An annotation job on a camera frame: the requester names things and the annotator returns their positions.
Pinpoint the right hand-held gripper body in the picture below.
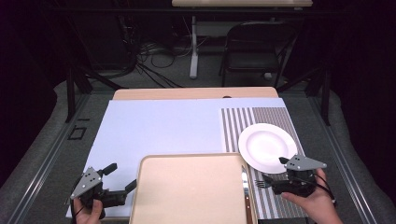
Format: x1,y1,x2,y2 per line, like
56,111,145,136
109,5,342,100
272,154,328,198

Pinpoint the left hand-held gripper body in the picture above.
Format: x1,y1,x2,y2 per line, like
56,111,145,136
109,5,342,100
69,166,129,209

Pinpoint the silver metal fork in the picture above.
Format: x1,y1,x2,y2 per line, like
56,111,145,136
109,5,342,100
254,179,272,189

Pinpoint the wooden-handled table knife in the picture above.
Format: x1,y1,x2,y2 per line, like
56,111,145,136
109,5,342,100
241,166,254,224

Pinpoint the white round plate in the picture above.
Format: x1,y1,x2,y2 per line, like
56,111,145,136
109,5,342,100
237,122,298,175

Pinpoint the beige plastic tray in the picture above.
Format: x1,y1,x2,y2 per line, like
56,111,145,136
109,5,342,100
129,152,259,224

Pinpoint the person's left hand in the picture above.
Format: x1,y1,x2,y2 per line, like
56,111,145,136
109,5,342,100
73,198,106,224

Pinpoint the person's right hand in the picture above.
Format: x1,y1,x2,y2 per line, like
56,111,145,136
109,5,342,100
281,167,344,224

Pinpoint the brown striped placemat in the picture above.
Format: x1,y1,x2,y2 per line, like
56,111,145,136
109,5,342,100
220,106,309,220

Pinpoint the pale blue table sheet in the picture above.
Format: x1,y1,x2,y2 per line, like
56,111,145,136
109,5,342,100
65,97,312,218

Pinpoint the black metal stand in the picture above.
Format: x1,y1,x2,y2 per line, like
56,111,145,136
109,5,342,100
276,66,332,127
64,60,125,124

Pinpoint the black folding chair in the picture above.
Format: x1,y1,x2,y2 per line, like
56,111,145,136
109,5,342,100
219,21,298,89

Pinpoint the white-legged desk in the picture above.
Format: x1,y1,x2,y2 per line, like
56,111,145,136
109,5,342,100
171,0,313,79

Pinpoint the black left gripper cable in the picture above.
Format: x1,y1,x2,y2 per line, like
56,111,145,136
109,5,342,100
70,183,82,224

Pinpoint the bundle of floor cables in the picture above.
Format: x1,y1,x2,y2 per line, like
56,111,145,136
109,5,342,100
118,13,185,90

